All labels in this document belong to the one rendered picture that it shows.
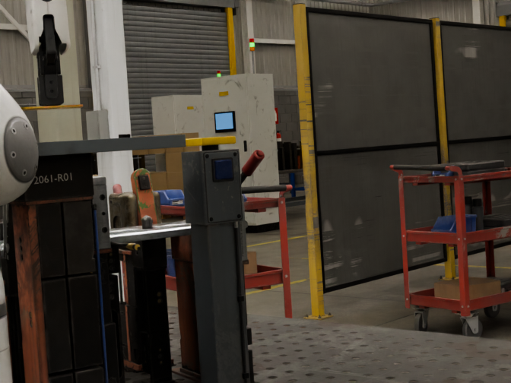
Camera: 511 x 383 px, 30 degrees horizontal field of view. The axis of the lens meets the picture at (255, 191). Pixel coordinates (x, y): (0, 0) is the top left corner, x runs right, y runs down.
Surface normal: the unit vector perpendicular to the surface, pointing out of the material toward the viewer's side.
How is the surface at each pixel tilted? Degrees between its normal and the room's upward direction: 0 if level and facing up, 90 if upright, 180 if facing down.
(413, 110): 90
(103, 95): 90
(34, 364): 90
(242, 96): 90
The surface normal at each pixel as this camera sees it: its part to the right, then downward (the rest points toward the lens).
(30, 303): -0.85, 0.08
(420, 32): 0.75, -0.01
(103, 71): -0.66, 0.08
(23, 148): 0.92, -0.14
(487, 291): 0.49, 0.01
